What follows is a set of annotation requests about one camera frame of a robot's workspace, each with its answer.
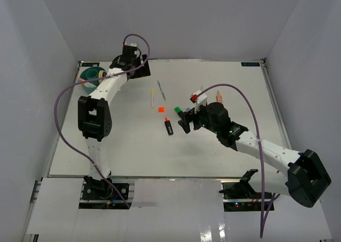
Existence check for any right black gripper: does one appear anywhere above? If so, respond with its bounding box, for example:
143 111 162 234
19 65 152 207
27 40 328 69
178 102 220 135

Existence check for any beige tape roll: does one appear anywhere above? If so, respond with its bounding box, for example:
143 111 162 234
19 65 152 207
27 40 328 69
99 70 107 78

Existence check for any teal capped white marker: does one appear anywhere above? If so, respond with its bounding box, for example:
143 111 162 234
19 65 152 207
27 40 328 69
81 82 97 88

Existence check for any pink capped white marker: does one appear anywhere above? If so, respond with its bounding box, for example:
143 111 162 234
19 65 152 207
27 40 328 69
77 77 88 86

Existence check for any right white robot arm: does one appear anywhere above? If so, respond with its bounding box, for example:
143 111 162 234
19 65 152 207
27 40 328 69
177 102 331 208

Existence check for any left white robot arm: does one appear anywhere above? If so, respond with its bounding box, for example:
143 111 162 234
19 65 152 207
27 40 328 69
78 43 150 180

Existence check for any black highlighter green cap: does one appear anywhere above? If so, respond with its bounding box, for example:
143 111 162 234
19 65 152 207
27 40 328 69
174 107 183 118

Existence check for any yellow capped white marker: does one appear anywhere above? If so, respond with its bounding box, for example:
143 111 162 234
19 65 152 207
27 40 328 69
151 89 155 108

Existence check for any green clear pen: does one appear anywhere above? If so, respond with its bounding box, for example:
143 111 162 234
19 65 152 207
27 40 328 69
157 80 166 102

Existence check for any teal round organizer container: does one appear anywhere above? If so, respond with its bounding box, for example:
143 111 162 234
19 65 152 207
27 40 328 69
78 67 105 94

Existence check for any blue label sticker right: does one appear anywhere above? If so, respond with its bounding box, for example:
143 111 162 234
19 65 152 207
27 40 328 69
241 62 260 67

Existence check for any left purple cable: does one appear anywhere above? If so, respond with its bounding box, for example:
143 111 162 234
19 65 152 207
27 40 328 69
54 34 151 209

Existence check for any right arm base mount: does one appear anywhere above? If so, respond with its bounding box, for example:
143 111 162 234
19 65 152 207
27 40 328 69
219 169 262 212

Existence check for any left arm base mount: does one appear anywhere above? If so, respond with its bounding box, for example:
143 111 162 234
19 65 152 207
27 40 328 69
78 176 132 210

